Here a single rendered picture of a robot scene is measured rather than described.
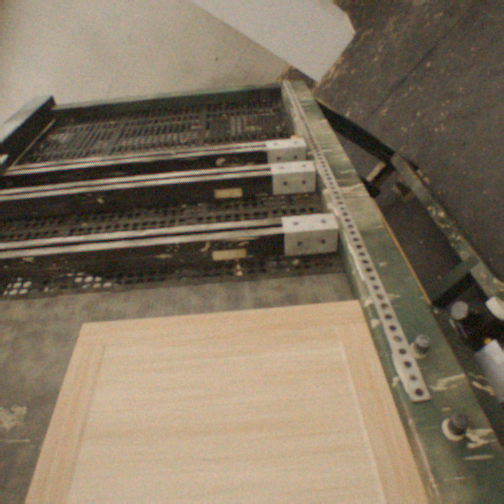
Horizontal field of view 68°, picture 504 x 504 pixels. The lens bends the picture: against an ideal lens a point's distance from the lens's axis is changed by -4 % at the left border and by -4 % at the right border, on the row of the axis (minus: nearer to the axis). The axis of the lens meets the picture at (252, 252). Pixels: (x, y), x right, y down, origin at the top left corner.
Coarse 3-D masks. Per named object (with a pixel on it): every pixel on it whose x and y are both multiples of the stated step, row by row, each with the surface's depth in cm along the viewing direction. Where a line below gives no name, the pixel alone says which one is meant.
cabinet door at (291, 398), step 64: (128, 320) 77; (192, 320) 76; (256, 320) 75; (320, 320) 74; (64, 384) 67; (128, 384) 66; (192, 384) 66; (256, 384) 65; (320, 384) 64; (384, 384) 63; (64, 448) 58; (128, 448) 58; (192, 448) 57; (256, 448) 57; (320, 448) 56; (384, 448) 55
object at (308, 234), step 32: (224, 224) 92; (256, 224) 91; (288, 224) 90; (320, 224) 89; (0, 256) 88; (32, 256) 88; (64, 256) 88; (96, 256) 89; (128, 256) 90; (160, 256) 90; (192, 256) 91; (256, 256) 92
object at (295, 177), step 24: (240, 168) 113; (264, 168) 112; (288, 168) 111; (312, 168) 110; (0, 192) 112; (24, 192) 112; (48, 192) 110; (72, 192) 109; (96, 192) 109; (120, 192) 110; (144, 192) 110; (168, 192) 111; (192, 192) 111; (264, 192) 113; (288, 192) 113; (0, 216) 112; (24, 216) 113
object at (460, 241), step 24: (336, 120) 196; (360, 144) 203; (384, 144) 201; (384, 168) 216; (408, 168) 190; (432, 192) 177; (432, 216) 164; (456, 240) 148; (264, 264) 181; (480, 264) 135
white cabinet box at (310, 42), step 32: (192, 0) 338; (224, 0) 338; (256, 0) 337; (288, 0) 336; (320, 0) 384; (256, 32) 358; (288, 32) 357; (320, 32) 355; (352, 32) 359; (320, 64) 378
